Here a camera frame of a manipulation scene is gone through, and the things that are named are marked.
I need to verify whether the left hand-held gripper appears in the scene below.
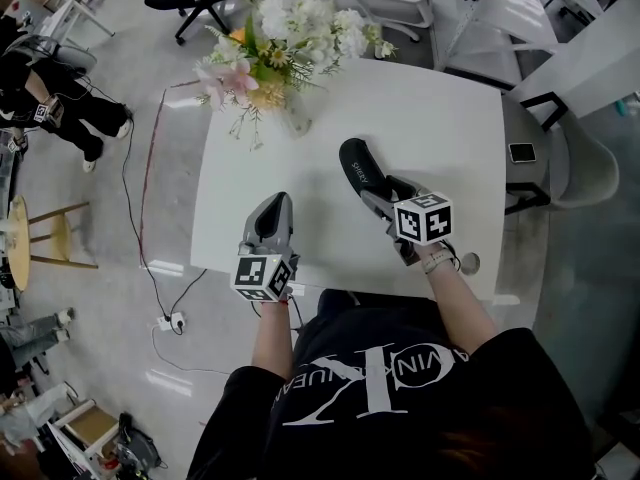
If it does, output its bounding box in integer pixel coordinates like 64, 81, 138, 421
230, 191, 302, 304

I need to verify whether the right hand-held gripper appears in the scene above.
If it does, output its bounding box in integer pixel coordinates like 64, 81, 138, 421
358, 174, 454, 267

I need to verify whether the person's left forearm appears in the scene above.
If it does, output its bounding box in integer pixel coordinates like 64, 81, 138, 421
250, 297, 295, 382

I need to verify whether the person's right forearm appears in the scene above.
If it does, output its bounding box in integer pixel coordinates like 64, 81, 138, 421
424, 267, 499, 357

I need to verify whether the white wristwatch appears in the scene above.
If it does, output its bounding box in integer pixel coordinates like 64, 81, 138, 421
421, 247, 454, 276

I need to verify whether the white flower vase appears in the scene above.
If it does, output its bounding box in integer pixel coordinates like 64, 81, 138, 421
278, 90, 314, 140

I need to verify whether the red floor tape strip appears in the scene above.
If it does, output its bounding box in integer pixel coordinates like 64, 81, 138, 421
138, 87, 168, 270

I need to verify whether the white power strip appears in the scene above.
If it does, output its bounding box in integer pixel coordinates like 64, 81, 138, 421
156, 310, 189, 333

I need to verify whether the smartphone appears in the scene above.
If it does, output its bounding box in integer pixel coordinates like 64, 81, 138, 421
507, 141, 538, 165

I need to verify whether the white and pink flower bouquet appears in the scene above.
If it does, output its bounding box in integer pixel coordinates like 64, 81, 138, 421
193, 0, 399, 152

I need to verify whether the grey shell chair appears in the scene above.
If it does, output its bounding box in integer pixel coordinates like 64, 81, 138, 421
501, 95, 621, 212

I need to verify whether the black printed t-shirt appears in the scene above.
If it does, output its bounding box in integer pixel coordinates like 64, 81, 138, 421
187, 287, 599, 480

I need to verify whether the round wooden side table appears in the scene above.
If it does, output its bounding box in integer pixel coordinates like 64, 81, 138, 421
6, 194, 100, 292

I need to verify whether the black bag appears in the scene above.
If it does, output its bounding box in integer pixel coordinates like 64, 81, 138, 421
116, 412, 165, 475

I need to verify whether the white cart with wooden panel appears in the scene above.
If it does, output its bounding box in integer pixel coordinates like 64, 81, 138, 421
48, 399, 122, 470

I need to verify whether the black power cable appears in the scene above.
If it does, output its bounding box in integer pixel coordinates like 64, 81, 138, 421
121, 111, 209, 335

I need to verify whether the white cable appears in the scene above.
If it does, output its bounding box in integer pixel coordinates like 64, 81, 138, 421
150, 324, 232, 376

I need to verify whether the black metal frame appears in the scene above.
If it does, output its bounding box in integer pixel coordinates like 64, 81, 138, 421
503, 91, 570, 217

